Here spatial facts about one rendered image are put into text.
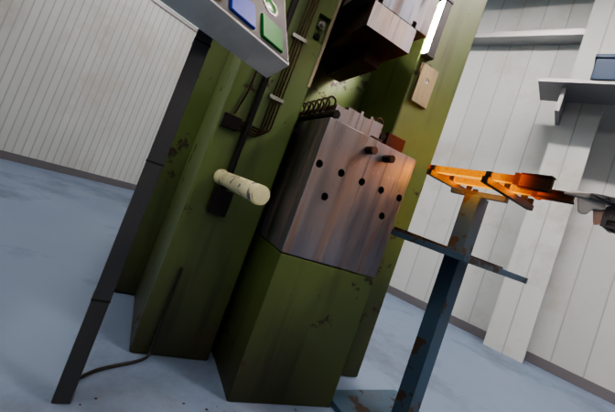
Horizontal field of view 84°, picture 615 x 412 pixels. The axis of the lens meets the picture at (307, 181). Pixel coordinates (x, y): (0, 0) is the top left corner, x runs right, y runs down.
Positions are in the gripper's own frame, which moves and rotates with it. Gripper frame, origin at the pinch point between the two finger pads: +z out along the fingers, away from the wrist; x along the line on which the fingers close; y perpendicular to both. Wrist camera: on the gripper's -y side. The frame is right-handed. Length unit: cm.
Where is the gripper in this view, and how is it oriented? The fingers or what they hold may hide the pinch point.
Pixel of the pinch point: (573, 198)
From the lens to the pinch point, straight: 125.4
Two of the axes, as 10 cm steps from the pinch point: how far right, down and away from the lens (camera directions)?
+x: 7.8, 3.1, 5.4
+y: -3.4, 9.4, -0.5
